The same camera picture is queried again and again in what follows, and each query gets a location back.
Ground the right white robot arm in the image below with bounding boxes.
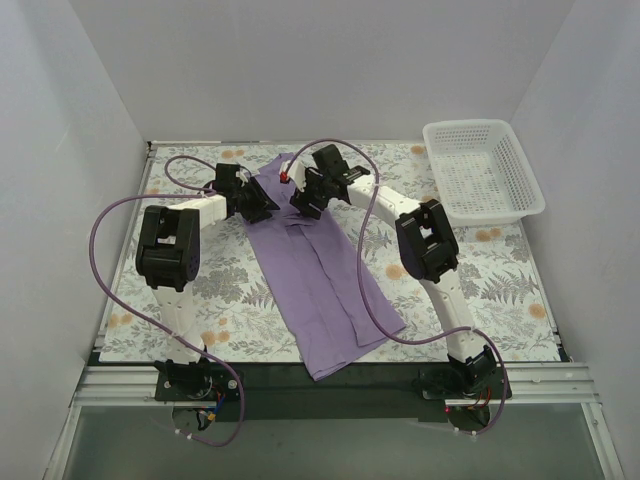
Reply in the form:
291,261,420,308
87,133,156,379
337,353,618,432
279,139,501,398

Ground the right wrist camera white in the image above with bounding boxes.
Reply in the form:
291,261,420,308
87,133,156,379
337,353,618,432
279,159,307,192

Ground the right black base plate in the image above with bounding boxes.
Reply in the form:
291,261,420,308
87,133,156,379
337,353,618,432
413,364,504,401

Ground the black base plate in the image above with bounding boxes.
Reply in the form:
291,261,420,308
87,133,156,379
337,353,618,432
154,364,240,402
413,364,504,401

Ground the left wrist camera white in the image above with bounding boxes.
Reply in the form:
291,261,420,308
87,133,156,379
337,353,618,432
236,166,252,183

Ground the white plastic basket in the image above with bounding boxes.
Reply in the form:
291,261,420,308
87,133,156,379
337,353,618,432
423,119,546,227

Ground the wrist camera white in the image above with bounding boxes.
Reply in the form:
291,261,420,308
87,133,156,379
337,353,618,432
236,166,252,183
279,159,307,192

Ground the purple t shirt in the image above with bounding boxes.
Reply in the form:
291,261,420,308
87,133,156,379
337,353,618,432
245,153,405,381

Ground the aluminium frame rail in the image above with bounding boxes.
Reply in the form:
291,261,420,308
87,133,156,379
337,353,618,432
72,362,600,406

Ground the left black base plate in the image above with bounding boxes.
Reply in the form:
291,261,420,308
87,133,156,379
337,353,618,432
154,364,240,402

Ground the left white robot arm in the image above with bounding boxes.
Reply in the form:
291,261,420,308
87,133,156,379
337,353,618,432
136,164,279,400

